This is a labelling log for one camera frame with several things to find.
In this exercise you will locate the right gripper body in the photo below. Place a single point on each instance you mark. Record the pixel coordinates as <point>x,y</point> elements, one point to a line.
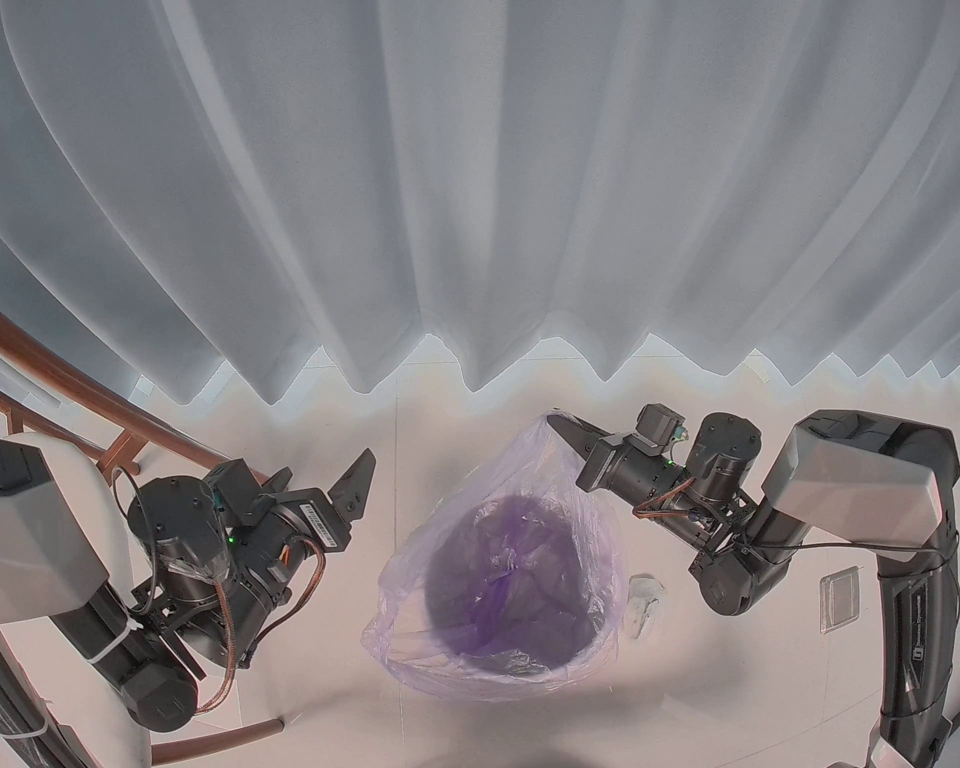
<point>637,476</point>

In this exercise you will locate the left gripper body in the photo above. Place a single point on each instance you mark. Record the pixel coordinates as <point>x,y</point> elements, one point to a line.
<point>281,540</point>

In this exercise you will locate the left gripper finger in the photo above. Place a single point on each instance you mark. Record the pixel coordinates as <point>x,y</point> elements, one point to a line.
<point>277,484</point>
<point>354,487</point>

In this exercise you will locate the purple plastic bag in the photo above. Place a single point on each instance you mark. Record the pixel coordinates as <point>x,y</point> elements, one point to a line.
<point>450,495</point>

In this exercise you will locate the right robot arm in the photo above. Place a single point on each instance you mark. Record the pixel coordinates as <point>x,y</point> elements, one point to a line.
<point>847,480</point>

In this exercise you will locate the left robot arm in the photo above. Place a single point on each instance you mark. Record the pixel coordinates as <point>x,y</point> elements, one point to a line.
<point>172,525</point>

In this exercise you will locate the white trash bin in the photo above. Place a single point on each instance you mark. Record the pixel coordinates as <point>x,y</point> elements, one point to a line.
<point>510,585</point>

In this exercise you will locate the crumpled white paper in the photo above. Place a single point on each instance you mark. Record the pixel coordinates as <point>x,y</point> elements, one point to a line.
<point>643,604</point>

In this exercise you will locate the pale blue-white curtain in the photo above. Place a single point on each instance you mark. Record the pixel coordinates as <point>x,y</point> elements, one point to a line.
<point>480,172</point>

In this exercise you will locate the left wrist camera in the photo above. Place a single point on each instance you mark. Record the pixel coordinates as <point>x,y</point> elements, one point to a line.
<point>232,484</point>

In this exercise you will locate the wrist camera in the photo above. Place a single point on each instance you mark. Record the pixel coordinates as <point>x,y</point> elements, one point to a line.
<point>658,427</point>
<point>232,484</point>

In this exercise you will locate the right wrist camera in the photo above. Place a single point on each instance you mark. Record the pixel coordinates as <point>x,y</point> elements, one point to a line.
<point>658,427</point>

